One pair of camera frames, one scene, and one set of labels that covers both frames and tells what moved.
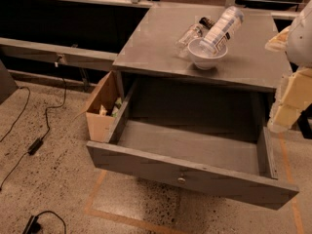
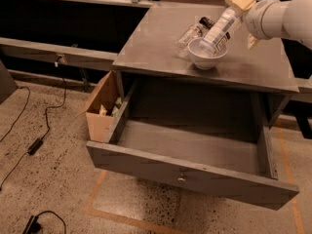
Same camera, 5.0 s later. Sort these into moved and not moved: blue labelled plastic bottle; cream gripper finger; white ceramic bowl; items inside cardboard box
Moved: cream gripper finger
Not moved: items inside cardboard box; blue labelled plastic bottle; white ceramic bowl
